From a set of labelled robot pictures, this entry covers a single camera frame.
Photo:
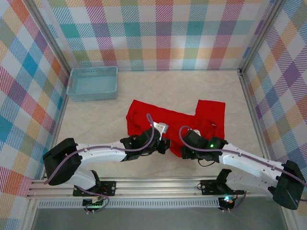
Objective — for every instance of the red t-shirt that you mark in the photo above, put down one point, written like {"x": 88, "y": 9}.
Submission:
{"x": 182, "y": 122}

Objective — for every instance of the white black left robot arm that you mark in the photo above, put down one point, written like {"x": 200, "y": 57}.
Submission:
{"x": 100, "y": 153}

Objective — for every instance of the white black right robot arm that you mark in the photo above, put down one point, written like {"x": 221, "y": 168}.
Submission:
{"x": 247, "y": 163}

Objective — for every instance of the control board with green light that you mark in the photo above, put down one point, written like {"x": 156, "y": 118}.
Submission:
{"x": 227, "y": 200}
{"x": 94, "y": 202}

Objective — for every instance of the grey metal panel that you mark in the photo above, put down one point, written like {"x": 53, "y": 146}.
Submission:
{"x": 156, "y": 219}

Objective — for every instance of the light blue plastic basket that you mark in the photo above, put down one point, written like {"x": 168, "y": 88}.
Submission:
{"x": 93, "y": 83}

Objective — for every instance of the aluminium mounting rail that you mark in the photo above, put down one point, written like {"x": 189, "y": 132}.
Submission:
{"x": 156, "y": 185}

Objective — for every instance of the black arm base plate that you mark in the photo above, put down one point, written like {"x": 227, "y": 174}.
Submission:
{"x": 108, "y": 188}
{"x": 208, "y": 188}

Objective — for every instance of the aluminium frame floor rail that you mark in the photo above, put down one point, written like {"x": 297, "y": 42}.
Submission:
{"x": 62, "y": 112}
{"x": 244, "y": 82}

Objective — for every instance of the aluminium frame post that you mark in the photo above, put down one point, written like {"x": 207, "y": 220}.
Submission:
{"x": 260, "y": 36}
{"x": 54, "y": 42}

